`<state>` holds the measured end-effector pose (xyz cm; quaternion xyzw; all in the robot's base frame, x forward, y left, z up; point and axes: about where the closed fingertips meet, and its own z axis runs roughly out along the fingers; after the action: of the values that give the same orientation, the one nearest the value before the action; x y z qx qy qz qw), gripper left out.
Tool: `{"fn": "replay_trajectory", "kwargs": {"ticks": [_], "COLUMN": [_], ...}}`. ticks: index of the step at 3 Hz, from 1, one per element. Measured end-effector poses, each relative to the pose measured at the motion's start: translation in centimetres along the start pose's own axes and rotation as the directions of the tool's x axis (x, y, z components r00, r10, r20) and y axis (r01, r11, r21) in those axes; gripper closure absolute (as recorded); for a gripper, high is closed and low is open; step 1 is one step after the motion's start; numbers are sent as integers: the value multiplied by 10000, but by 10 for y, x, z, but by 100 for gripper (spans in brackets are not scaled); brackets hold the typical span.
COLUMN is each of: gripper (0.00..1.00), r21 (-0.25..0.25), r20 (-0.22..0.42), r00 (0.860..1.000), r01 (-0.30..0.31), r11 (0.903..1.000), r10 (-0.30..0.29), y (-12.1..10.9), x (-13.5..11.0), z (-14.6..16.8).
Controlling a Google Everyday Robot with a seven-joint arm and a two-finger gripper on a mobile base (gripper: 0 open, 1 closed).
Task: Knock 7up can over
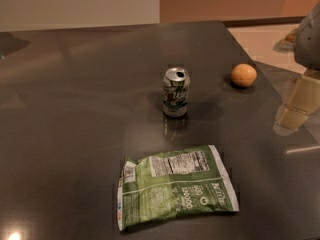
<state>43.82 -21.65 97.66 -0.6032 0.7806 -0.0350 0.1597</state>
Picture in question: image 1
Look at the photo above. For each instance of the green snack bag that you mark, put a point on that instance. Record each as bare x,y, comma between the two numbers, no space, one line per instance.
174,184

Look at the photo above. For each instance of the orange round fruit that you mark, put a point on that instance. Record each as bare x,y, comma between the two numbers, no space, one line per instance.
243,75

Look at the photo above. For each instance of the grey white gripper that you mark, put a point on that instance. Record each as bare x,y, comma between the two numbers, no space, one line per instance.
309,42

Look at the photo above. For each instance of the silver green 7up can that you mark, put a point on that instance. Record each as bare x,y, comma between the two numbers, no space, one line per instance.
176,83

